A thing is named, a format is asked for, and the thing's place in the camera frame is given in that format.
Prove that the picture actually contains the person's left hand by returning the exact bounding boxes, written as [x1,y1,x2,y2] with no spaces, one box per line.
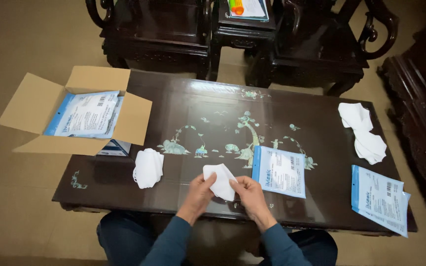
[177,172,218,225]

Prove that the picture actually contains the person's right hand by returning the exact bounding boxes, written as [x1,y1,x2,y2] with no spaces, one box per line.
[229,176,278,233]

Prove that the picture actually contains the single white face mask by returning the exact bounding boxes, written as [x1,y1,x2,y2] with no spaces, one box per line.
[203,163,239,202]

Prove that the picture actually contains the blue white mask packet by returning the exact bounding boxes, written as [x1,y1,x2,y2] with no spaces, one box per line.
[351,165,405,219]
[69,96,124,139]
[44,91,120,138]
[251,145,307,199]
[353,190,411,238]

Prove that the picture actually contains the pile of white face masks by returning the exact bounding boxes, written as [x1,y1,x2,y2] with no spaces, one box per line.
[132,148,165,189]
[338,102,373,132]
[354,129,388,165]

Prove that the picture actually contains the person's right leg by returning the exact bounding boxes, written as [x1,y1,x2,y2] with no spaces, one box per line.
[286,228,338,266]

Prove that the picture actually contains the person's leg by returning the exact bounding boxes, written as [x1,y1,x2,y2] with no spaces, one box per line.
[286,228,338,266]
[96,211,163,266]

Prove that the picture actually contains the person's left leg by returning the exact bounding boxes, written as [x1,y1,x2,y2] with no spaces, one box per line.
[96,211,163,266]

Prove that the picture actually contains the small blue white carton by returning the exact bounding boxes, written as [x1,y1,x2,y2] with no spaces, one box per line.
[96,139,132,157]

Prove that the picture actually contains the dark carved wooden armchair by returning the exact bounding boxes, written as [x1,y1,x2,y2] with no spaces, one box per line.
[246,0,400,98]
[85,0,214,80]

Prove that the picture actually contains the dark wooden side table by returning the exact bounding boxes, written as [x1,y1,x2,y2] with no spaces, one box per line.
[209,0,279,82]

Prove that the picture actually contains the open cardboard box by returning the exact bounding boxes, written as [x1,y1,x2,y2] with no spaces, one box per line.
[0,66,153,156]

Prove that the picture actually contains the white printed paper sheet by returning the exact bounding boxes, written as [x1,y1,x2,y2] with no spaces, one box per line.
[227,0,269,22]

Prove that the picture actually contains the dark carved wooden bench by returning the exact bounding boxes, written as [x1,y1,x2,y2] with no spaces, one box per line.
[377,15,426,238]

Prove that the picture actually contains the orange green plastic toy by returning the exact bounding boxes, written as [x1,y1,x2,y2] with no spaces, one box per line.
[230,0,245,16]

